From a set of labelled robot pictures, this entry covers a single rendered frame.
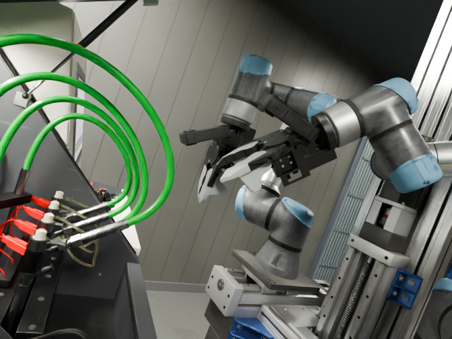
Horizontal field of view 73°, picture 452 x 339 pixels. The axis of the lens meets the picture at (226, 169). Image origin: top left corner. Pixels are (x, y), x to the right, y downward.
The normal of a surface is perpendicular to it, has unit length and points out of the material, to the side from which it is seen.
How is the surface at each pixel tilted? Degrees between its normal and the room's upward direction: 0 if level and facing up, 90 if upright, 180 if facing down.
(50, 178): 90
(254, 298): 90
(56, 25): 90
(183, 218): 90
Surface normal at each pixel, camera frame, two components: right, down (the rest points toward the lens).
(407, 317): -0.80, -0.25
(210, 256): 0.49, 0.24
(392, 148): -0.70, 0.18
